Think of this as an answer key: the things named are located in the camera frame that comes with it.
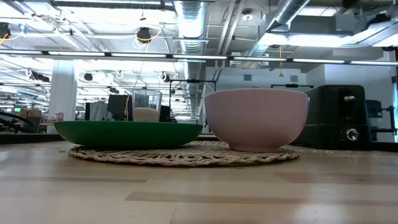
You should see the round woven placemat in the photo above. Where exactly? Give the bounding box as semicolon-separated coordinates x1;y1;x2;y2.
68;140;302;167

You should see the clear glass with milk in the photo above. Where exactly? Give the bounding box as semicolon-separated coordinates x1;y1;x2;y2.
132;89;163;123

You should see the long overhead light bar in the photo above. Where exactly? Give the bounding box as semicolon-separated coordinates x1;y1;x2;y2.
0;49;398;67

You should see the pale ceramic bowl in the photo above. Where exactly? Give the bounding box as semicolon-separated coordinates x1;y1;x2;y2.
204;88;311;153

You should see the green plate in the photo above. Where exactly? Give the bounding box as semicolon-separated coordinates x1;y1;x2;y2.
53;120;204;149

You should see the dark computer monitor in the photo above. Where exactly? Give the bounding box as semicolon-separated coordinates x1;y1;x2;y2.
107;94;134;121

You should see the black round ceiling device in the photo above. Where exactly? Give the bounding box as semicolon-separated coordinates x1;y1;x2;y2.
136;27;152;44

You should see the black toaster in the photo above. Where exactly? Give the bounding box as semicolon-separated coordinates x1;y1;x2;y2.
292;84;373;151

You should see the white pillar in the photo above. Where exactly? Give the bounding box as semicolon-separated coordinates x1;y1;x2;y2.
48;60;78;134

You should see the large silver ventilation duct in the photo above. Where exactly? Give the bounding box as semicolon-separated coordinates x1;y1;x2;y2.
172;0;208;121

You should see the slanted silver ventilation duct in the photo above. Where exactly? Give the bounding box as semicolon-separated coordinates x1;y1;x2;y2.
248;0;312;60

